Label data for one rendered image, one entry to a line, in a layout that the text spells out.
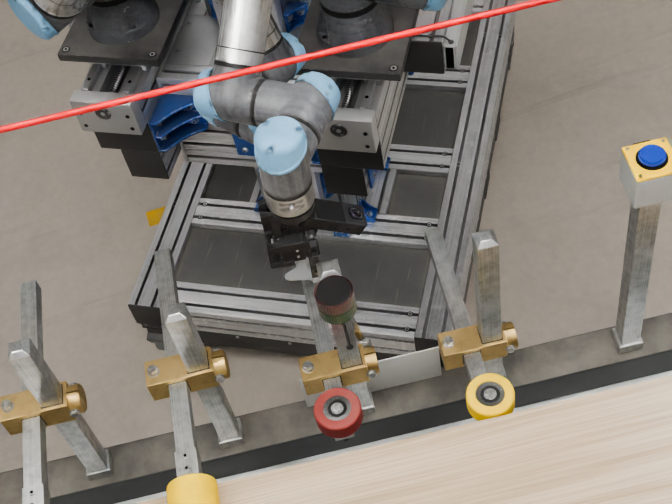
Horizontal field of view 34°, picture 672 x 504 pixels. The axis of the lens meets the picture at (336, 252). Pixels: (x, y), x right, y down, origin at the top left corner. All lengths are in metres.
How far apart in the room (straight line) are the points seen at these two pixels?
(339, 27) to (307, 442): 0.78
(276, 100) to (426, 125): 1.52
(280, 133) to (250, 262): 1.37
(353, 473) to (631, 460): 0.43
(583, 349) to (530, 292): 0.93
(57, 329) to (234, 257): 0.60
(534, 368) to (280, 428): 0.49
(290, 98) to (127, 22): 0.72
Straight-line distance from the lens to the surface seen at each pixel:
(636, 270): 1.92
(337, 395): 1.86
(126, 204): 3.45
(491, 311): 1.89
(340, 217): 1.74
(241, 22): 1.70
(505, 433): 1.81
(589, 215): 3.20
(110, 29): 2.31
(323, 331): 1.99
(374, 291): 2.81
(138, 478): 2.11
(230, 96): 1.70
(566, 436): 1.81
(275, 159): 1.58
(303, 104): 1.65
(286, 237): 1.74
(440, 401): 2.07
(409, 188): 3.01
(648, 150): 1.72
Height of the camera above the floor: 2.52
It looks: 53 degrees down
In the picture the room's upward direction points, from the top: 13 degrees counter-clockwise
